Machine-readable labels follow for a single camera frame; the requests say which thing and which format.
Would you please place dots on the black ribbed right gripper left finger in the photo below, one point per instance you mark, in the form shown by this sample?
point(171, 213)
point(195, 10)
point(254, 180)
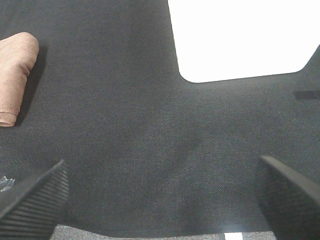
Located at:
point(31, 209)

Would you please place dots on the white plastic storage bin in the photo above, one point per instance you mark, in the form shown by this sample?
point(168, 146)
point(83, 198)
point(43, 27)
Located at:
point(219, 40)

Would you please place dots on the pink folded towel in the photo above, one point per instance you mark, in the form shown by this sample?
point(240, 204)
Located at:
point(18, 55)

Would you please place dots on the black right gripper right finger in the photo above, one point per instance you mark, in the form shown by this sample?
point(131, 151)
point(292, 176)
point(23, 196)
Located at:
point(289, 201)

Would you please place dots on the clear tape piece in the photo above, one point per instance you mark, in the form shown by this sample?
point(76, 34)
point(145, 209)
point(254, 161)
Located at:
point(6, 183)

